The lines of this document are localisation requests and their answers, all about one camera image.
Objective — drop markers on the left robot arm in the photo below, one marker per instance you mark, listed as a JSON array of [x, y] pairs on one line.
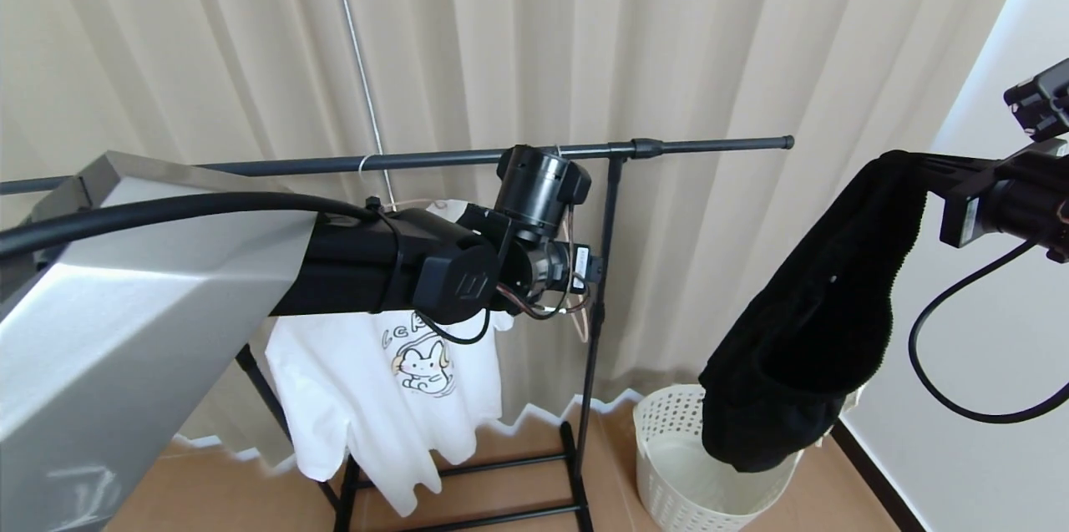
[[125, 331]]

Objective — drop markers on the black garment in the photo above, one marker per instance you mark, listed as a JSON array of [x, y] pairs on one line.
[[818, 315]]

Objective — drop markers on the white laundry basket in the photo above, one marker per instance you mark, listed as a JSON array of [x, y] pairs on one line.
[[668, 465]]

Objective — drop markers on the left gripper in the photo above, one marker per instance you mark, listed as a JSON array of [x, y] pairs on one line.
[[576, 265]]

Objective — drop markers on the black clothes rack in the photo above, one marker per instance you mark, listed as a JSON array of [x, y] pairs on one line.
[[710, 144]]

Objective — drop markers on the beige curtain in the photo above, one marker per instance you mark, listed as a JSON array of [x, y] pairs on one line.
[[585, 31]]

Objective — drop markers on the pink clothes hanger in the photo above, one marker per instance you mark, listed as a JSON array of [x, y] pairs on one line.
[[595, 323], [413, 203]]

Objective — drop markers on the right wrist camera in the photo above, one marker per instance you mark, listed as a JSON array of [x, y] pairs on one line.
[[1044, 102]]

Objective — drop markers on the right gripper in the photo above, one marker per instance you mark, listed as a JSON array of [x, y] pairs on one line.
[[994, 206]]

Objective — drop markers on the white garment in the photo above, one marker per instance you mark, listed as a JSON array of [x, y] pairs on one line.
[[334, 382]]

